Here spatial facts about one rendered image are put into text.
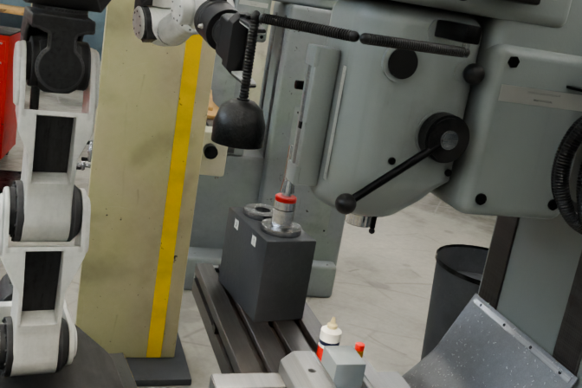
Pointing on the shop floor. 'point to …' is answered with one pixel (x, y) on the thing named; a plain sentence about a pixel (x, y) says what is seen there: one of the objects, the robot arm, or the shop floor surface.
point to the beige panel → (145, 182)
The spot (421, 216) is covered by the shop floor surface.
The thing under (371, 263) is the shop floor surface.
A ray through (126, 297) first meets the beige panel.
